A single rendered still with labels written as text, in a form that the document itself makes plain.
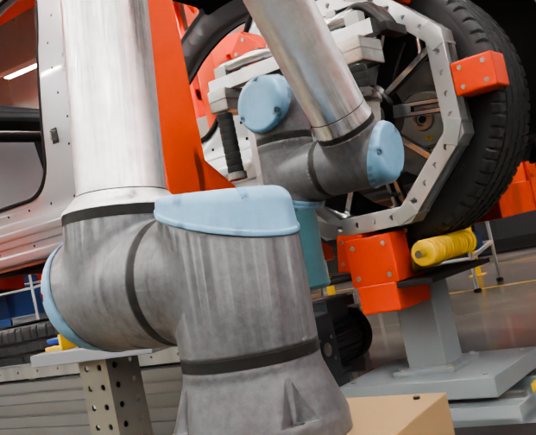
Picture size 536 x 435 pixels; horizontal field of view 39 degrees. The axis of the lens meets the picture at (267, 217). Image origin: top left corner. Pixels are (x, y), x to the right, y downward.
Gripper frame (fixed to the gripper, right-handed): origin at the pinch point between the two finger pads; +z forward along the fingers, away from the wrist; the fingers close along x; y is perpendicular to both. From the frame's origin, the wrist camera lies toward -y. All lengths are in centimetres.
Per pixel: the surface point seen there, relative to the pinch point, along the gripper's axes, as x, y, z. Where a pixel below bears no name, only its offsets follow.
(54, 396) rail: -131, 54, 13
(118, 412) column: -73, 54, -13
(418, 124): -18, -1, 62
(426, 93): -14, -8, 62
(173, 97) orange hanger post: -60, -18, 12
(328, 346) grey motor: -39, 51, 27
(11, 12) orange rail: -440, -214, 269
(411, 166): -25, 9, 67
